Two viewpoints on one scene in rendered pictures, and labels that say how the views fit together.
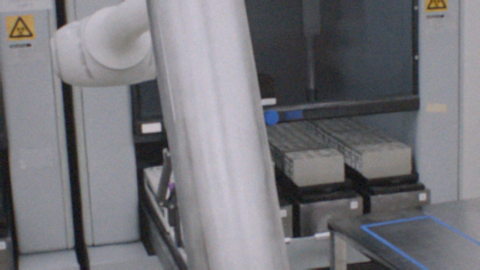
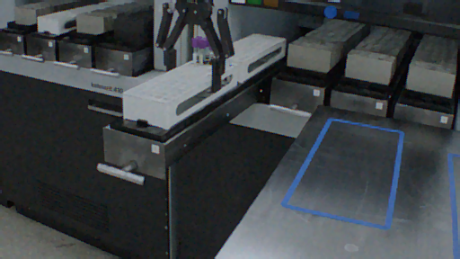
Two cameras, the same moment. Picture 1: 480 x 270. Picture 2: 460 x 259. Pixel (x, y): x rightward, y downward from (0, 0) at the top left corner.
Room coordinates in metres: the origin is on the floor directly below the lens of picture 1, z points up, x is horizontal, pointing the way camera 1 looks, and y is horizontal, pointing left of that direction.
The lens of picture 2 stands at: (0.87, -0.60, 1.17)
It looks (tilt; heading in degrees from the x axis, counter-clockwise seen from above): 23 degrees down; 38
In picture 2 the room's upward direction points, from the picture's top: 3 degrees clockwise
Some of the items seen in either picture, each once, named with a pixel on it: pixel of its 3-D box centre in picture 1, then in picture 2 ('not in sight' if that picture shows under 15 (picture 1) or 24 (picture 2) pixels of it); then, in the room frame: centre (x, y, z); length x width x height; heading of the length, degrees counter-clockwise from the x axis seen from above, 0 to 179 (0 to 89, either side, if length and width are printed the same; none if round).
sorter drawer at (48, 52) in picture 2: not in sight; (102, 28); (1.97, 0.89, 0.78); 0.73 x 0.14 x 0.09; 14
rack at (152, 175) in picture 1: (179, 198); (248, 58); (1.87, 0.13, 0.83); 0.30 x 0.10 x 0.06; 14
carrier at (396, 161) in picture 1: (385, 163); (430, 81); (2.01, -0.30, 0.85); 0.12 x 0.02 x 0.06; 103
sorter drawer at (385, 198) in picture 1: (348, 168); (431, 84); (2.24, -0.25, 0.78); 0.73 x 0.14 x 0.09; 14
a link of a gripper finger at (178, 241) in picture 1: (177, 226); (171, 66); (1.58, 0.12, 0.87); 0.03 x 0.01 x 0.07; 14
